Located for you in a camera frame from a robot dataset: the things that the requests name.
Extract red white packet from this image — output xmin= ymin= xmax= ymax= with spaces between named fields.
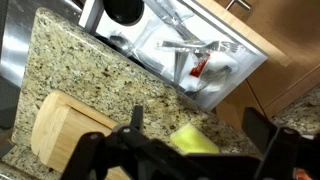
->
xmin=189 ymin=53 xmax=212 ymax=78

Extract metal fork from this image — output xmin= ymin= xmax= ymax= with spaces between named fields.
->
xmin=156 ymin=39 xmax=243 ymax=55

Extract black bowl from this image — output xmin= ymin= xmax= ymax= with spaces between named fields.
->
xmin=102 ymin=0 xmax=145 ymax=26

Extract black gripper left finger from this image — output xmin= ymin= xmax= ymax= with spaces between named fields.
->
xmin=129 ymin=105 xmax=144 ymax=131

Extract open wooden drawer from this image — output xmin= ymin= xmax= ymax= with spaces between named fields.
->
xmin=78 ymin=0 xmax=293 ymax=111

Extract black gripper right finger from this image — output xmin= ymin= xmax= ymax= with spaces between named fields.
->
xmin=242 ymin=107 xmax=278 ymax=154

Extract metal bar drawer handle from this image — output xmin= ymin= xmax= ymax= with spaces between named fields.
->
xmin=225 ymin=0 xmax=252 ymax=11

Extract clear plastic cutlery bags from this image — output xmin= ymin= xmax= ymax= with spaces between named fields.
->
xmin=133 ymin=0 xmax=242 ymax=95

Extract wooden cutting board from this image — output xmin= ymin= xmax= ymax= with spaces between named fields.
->
xmin=30 ymin=89 xmax=131 ymax=180

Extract metal spoon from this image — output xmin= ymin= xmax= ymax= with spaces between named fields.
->
xmin=108 ymin=34 xmax=168 ymax=75

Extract yellow green sponge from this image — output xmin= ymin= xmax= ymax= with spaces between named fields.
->
xmin=169 ymin=122 xmax=221 ymax=155

